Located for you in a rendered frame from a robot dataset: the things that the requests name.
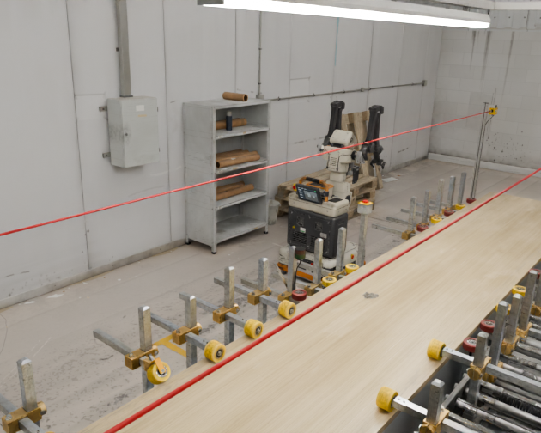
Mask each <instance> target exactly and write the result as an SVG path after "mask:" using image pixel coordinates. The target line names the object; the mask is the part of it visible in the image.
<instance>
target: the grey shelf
mask: <svg viewBox="0 0 541 433"><path fill-rule="evenodd" d="M268 103H269V109H268ZM228 111H230V112H232V119H236V118H240V119H241V118H242V117H243V118H245V119H246V121H247V123H246V125H243V126H237V127H232V131H227V130H226V129H220V130H216V121H217V120H224V119H226V115H227V112H228ZM242 115H243V116H242ZM183 129H184V164H185V187H187V186H193V185H196V184H200V183H204V182H207V181H211V180H217V179H220V178H224V177H228V176H231V175H235V174H241V173H245V172H248V171H252V170H255V169H259V168H265V167H269V166H270V143H271V100H264V99H256V98H249V97H248V100H247V101H232V100H225V99H214V100H206V101H188V102H183ZM267 134H268V143H267ZM239 135H240V141H239ZM243 141H244V150H246V149H247V150H248V151H249V152H250V151H254V150H256V151H257V152H258V153H259V154H260V159H259V160H257V161H253V162H246V163H241V164H237V165H233V166H229V167H225V168H217V167H216V154H217V153H222V152H227V151H231V150H236V149H242V150H243ZM210 155H211V166H210ZM269 175H270V168H267V178H266V169H262V170H259V171H255V172H251V173H249V174H242V175H239V176H235V177H232V178H228V179H225V180H218V181H215V182H211V183H208V184H204V185H201V186H195V187H192V188H188V189H185V235H186V243H185V244H187V245H189V244H191V243H190V242H189V239H192V240H194V241H199V242H201V243H203V244H206V245H209V246H211V250H212V252H211V253H212V254H216V244H217V243H220V242H222V241H225V240H227V239H230V238H233V237H235V236H238V235H243V234H245V233H247V232H250V231H253V230H254V229H259V228H261V227H264V226H265V231H264V234H268V207H269ZM242 180H243V181H244V182H245V185H248V184H253V185H254V189H253V190H251V191H249V192H243V193H241V194H238V195H234V196H232V197H229V198H224V199H221V200H218V201H216V188H217V187H218V186H224V185H227V184H231V183H235V182H238V181H242ZM212 188H213V189H212ZM212 190H213V191H212ZM212 196H213V197H212ZM212 199H213V200H212ZM212 201H213V202H212ZM265 202H266V211H265ZM241 206H242V207H241ZM241 208H242V209H241Z"/></svg>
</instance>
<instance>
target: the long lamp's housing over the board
mask: <svg viewBox="0 0 541 433"><path fill-rule="evenodd" d="M259 1H268V2H277V3H293V4H301V5H310V6H319V7H327V8H336V9H352V10H360V11H369V12H378V13H386V14H394V15H411V16H419V17H428V18H436V19H445V20H454V21H469V22H478V23H487V24H488V27H489V26H490V23H491V20H490V17H489V15H487V14H480V13H474V12H468V11H462V10H456V9H444V8H437V7H431V6H425V5H419V4H413V3H401V2H394V1H388V0H259ZM197 5H225V0H197Z"/></svg>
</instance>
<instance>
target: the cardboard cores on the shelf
mask: <svg viewBox="0 0 541 433"><path fill-rule="evenodd" d="M246 123H247V121H246V119H245V118H241V119H240V118H236V119H232V127H237V126H243V125H246ZM220 129H226V120H225V119H224V120H217V121H216V130H220ZM259 159H260V154H259V153H258V152H257V151H256V150H254V151H250V152H249V151H248V150H247V149H246V150H242V149H236V150H231V151H227V152H222V153H217V154H216V167H217V168H225V167H229V166H233V165H237V164H241V163H246V162H253V161H257V160H259ZM253 189H254V185H253V184H248V185H245V182H244V181H243V180H242V181H238V182H235V183H231V184H227V185H224V186H218V187H217V188H216V201H218V200H221V199H224V198H229V197H232V196H234V195H238V194H241V193H243V192H249V191H251V190H253Z"/></svg>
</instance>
